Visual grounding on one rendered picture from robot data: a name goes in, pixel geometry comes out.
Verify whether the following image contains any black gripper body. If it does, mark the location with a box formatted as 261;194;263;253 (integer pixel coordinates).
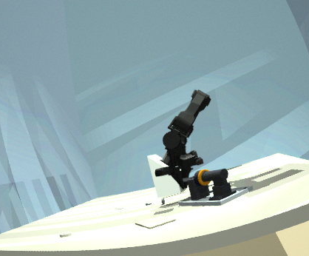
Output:
155;147;204;177

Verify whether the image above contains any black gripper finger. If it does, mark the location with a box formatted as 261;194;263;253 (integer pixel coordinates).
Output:
180;168;193;188
170;172;185;189

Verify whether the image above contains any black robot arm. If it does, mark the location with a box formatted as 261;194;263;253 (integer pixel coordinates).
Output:
160;90;211;168

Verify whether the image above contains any orange ring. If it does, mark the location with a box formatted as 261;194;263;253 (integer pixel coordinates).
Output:
198;169;211;186

